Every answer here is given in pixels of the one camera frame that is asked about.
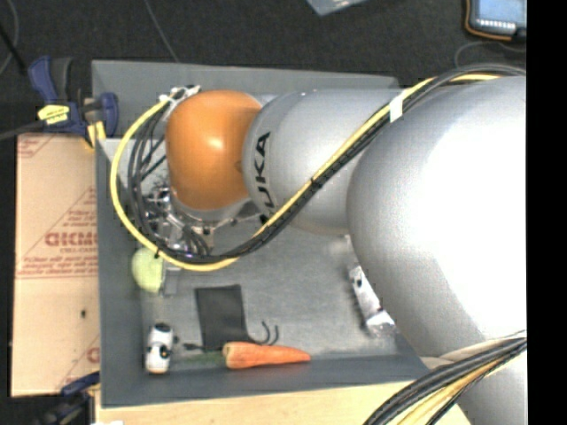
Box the white and black toy animal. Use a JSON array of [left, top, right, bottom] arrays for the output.
[[144, 322, 180, 375]]

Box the brown cardboard board, red print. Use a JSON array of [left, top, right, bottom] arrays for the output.
[[9, 131, 102, 398]]

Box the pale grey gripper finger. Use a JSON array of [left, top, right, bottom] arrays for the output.
[[161, 265, 182, 298]]

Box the orange toy carrot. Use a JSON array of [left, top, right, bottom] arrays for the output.
[[176, 342, 312, 370]]

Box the pale green ball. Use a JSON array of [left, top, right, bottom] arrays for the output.
[[130, 247, 166, 294]]

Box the grey metal bin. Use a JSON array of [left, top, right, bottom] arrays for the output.
[[90, 58, 433, 406]]

